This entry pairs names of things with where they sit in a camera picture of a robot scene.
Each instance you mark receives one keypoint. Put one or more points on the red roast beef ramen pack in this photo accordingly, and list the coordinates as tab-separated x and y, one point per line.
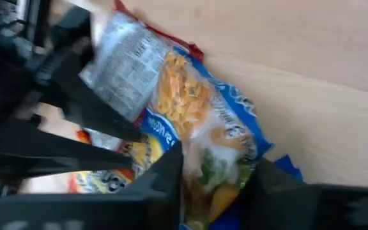
126	64

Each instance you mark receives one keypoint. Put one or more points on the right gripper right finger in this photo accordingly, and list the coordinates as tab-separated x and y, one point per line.
299	207

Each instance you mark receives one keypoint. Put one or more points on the orange chicken ramen noodle pack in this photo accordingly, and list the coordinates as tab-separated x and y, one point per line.
145	153

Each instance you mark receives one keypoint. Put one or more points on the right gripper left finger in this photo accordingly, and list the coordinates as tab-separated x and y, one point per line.
107	211

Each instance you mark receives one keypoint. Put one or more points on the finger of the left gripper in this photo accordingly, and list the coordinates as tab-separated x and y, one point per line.
91	108
43	153

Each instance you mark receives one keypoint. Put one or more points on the blue ramen noodle pack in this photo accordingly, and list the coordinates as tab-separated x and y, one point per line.
184	92

